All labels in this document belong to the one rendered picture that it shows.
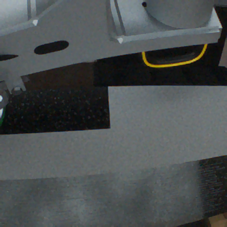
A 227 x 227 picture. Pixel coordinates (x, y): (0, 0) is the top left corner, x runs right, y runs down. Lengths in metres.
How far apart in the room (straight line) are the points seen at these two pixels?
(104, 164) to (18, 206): 0.33
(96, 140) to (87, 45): 0.43
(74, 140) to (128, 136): 0.16
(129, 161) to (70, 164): 0.17
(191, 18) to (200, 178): 0.59
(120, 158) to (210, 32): 0.51
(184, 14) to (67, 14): 0.28
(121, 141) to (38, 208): 0.35
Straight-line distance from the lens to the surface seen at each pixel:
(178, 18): 1.11
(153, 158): 1.45
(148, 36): 1.15
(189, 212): 1.57
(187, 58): 1.48
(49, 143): 1.49
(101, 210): 1.52
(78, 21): 1.02
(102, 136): 1.48
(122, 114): 1.50
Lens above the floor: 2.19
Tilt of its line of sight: 67 degrees down
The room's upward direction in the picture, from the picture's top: 6 degrees counter-clockwise
